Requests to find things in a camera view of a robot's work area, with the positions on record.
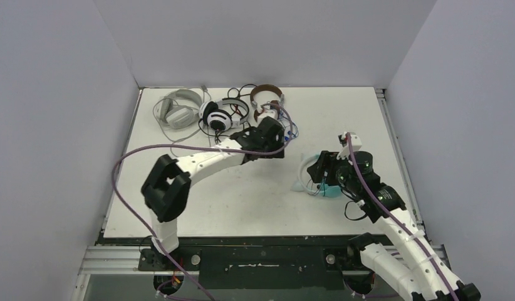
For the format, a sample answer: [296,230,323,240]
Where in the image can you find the teal cat-ear headphones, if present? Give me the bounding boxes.
[290,154,341,199]

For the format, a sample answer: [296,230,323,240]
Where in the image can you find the brown headphones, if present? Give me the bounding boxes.
[249,84,284,124]

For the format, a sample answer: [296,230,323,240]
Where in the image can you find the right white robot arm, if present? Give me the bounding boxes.
[299,150,481,300]

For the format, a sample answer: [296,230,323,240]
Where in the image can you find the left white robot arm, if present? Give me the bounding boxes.
[140,117,285,270]

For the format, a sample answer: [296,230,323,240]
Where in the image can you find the black and white headphones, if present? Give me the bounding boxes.
[199,85,250,142]

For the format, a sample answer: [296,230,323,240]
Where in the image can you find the grey white headphones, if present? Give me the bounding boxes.
[152,85,212,144]

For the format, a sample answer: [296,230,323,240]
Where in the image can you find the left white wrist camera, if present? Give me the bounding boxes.
[256,107,281,124]

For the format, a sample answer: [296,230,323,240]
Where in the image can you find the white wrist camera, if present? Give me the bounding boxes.
[256,107,281,124]
[336,132,362,160]

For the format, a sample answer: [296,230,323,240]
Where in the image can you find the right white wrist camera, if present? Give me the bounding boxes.
[336,132,362,160]

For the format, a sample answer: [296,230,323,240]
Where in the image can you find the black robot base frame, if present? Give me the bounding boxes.
[138,235,375,290]

